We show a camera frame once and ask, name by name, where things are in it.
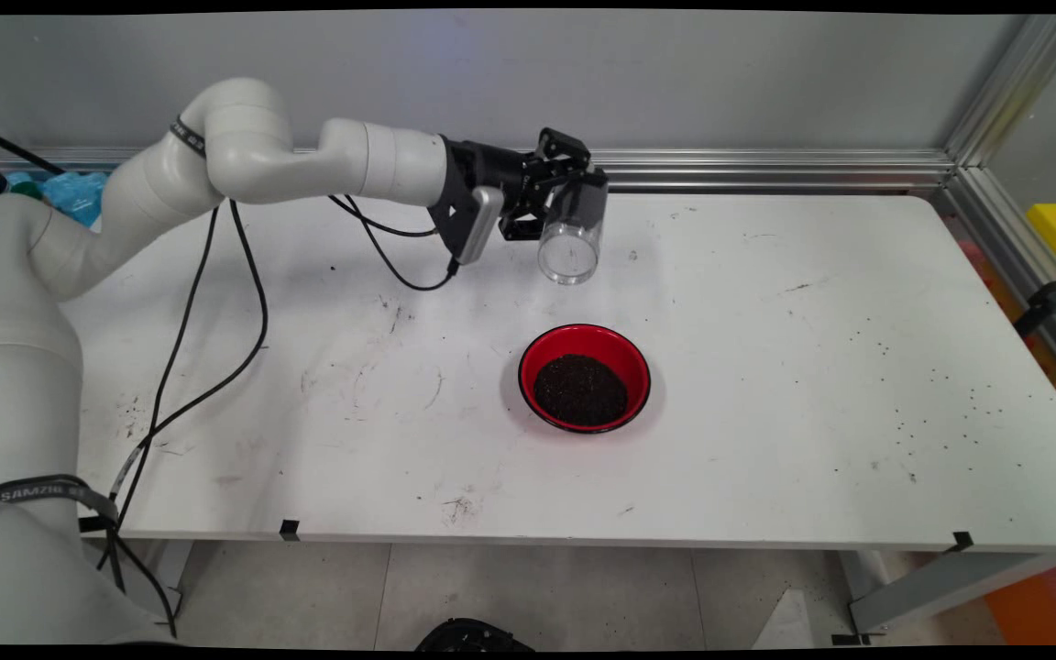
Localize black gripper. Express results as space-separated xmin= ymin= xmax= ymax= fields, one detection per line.
xmin=441 ymin=127 xmax=608 ymax=243

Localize dark granules pile in bowl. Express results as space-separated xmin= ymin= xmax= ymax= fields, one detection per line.
xmin=533 ymin=355 xmax=630 ymax=427

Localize upright aluminium frame post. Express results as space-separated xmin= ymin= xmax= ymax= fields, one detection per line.
xmin=943 ymin=14 xmax=1056 ymax=171

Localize black stand clamp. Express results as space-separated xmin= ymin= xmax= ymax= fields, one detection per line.
xmin=1014 ymin=258 xmax=1056 ymax=337

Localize red bowl with black rim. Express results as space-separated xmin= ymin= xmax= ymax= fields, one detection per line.
xmin=518 ymin=324 xmax=653 ymax=435

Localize black round floor object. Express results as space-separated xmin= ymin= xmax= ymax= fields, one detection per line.
xmin=415 ymin=619 xmax=536 ymax=652

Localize black camera cable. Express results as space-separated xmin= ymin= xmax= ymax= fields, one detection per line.
xmin=97 ymin=195 xmax=461 ymax=638

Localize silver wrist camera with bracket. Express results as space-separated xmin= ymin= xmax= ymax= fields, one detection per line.
xmin=426 ymin=181 xmax=507 ymax=268

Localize clear plastic jar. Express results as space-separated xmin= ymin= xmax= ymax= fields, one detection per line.
xmin=537 ymin=169 xmax=611 ymax=287

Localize thin black background cable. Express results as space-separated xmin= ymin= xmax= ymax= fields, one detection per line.
xmin=0 ymin=121 xmax=67 ymax=176

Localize short aluminium side rail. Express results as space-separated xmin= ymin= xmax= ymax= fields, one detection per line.
xmin=936 ymin=165 xmax=1056 ymax=400

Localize grey table leg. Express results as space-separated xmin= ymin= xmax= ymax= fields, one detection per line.
xmin=830 ymin=550 xmax=1056 ymax=647
xmin=115 ymin=539 xmax=195 ymax=626

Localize black printed velcro strap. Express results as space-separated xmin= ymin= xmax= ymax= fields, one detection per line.
xmin=0 ymin=474 xmax=122 ymax=529

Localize orange floor object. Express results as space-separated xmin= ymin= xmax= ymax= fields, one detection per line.
xmin=982 ymin=555 xmax=1056 ymax=645

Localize narrow black elbow strap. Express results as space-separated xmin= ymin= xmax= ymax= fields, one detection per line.
xmin=170 ymin=116 xmax=209 ymax=160

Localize dark granules from jar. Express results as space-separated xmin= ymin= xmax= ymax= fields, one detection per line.
xmin=567 ymin=180 xmax=610 ymax=230

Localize long aluminium frame rail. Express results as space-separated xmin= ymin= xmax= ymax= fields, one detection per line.
xmin=0 ymin=147 xmax=956 ymax=193

